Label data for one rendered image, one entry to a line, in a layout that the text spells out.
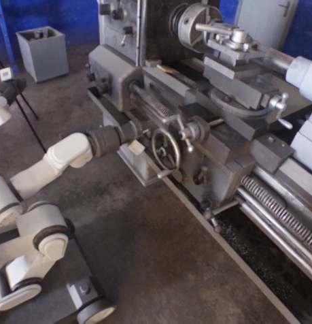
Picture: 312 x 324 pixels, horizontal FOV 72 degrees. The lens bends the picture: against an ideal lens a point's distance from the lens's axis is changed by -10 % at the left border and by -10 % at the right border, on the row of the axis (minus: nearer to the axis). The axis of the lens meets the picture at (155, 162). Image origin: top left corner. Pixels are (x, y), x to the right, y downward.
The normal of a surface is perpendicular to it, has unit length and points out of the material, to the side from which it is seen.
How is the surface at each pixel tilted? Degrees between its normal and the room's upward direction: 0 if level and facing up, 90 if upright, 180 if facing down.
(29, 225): 5
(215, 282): 0
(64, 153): 27
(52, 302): 0
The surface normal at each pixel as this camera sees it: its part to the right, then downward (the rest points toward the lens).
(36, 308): 0.07, -0.72
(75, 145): 0.32, -0.36
